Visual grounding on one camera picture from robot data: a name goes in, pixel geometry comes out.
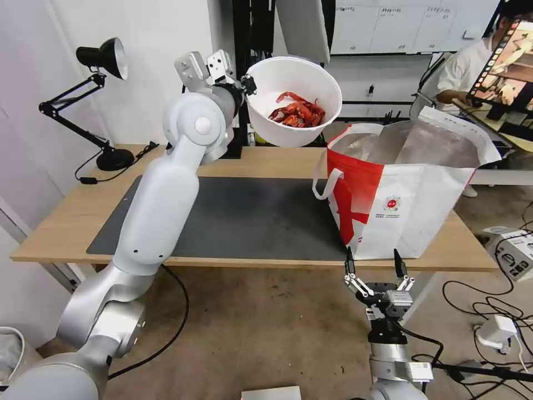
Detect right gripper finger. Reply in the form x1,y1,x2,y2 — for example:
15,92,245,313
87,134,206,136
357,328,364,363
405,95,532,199
393,248,416,293
343,246,371,299

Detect white round takeout bowl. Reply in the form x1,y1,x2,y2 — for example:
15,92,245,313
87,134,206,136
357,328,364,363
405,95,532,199
244,57,344,148

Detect red white takeout bag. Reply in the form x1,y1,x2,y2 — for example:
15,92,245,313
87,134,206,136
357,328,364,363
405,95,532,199
311,106,503,261

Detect white table leg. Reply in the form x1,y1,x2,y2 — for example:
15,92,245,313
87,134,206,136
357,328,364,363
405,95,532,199
41,261,86,297
398,272,436,328

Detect red crayfish shells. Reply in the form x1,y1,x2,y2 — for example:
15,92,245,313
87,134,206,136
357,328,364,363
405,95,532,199
268,91,327,127

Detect white curved hanging panel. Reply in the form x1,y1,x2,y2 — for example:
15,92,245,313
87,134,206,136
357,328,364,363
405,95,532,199
276,0,332,64

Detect black desk mat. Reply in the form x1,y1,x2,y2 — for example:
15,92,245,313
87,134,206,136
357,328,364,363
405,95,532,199
86,175,351,261

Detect white printed carton box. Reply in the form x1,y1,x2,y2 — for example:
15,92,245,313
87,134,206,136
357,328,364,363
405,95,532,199
482,226,533,285

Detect white power adapter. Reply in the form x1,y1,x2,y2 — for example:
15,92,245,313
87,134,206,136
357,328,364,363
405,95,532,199
474,314,520,356

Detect black rod on floor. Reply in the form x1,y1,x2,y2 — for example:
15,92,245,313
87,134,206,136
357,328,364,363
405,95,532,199
432,359,533,383

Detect black desk lamp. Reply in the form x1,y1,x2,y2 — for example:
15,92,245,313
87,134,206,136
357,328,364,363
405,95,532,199
39,37,137,172

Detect white robot front shell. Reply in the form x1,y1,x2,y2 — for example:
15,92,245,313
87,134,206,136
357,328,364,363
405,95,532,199
240,384,301,400

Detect person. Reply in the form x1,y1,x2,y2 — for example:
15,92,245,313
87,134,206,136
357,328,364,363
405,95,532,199
434,11,526,114

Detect black computer monitor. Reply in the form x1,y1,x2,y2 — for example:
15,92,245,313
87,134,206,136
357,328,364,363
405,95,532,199
465,7,533,142

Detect clear bin with white rim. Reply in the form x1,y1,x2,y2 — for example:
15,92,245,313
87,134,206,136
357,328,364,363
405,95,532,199
0,324,27,389

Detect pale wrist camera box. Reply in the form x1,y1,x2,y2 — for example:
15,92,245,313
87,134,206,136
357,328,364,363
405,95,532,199
384,289,414,321

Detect black metal rack frame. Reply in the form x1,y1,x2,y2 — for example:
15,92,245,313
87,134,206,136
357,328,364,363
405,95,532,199
232,0,276,160

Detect black floor cables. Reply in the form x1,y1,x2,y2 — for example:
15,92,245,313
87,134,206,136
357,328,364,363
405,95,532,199
410,216,533,378

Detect white wall whiteboard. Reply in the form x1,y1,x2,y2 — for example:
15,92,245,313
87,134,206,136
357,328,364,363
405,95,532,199
331,0,508,56

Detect black lamp power cable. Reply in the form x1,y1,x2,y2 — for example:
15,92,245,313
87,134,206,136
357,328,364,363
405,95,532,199
74,141,160,185

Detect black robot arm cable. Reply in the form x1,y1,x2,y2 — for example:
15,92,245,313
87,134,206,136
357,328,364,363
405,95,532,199
105,264,190,379

